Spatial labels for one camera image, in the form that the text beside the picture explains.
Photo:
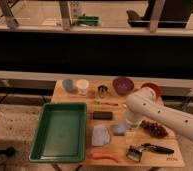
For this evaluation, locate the white cup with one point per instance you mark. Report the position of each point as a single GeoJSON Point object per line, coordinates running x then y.
{"type": "Point", "coordinates": [82, 86]}

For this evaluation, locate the orange carrot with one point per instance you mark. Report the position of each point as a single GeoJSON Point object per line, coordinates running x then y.
{"type": "Point", "coordinates": [101, 155]}

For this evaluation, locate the bunch of dark grapes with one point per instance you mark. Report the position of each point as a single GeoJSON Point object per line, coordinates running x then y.
{"type": "Point", "coordinates": [154, 129]}

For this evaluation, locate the light blue cloth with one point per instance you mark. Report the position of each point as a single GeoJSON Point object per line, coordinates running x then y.
{"type": "Point", "coordinates": [100, 135]}

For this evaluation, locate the blue cup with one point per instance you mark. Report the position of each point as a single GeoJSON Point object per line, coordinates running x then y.
{"type": "Point", "coordinates": [68, 85]}

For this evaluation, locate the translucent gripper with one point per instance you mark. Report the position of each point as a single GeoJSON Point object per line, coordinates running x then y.
{"type": "Point", "coordinates": [130, 134]}

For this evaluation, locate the metal brush tool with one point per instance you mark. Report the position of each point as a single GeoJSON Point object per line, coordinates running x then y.
{"type": "Point", "coordinates": [134, 154]}

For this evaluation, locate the purple bowl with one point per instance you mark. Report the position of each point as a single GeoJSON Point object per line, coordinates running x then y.
{"type": "Point", "coordinates": [123, 85]}

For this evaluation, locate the small metal cup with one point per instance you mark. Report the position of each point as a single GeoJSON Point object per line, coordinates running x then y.
{"type": "Point", "coordinates": [102, 91]}

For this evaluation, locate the black rectangular block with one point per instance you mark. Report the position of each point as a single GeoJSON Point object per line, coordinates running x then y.
{"type": "Point", "coordinates": [102, 115]}

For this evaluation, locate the green box on shelf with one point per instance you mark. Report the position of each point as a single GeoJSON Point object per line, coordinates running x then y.
{"type": "Point", "coordinates": [87, 20]}

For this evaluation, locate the wooden table board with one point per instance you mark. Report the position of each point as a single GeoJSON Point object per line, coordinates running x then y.
{"type": "Point", "coordinates": [118, 146]}

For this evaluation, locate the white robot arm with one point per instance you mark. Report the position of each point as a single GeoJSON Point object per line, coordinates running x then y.
{"type": "Point", "coordinates": [143, 103]}

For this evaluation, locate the green plastic tray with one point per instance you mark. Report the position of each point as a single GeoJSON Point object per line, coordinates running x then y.
{"type": "Point", "coordinates": [60, 136]}

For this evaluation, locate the thin wooden stick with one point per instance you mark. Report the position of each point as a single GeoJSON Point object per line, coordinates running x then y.
{"type": "Point", "coordinates": [106, 103]}

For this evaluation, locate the black handled peeler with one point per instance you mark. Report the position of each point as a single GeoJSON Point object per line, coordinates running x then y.
{"type": "Point", "coordinates": [157, 149]}

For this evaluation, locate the blue sponge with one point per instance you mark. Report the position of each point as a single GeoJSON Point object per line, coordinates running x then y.
{"type": "Point", "coordinates": [119, 129]}

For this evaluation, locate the red bowl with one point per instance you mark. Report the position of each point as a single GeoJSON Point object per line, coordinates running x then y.
{"type": "Point", "coordinates": [153, 86]}

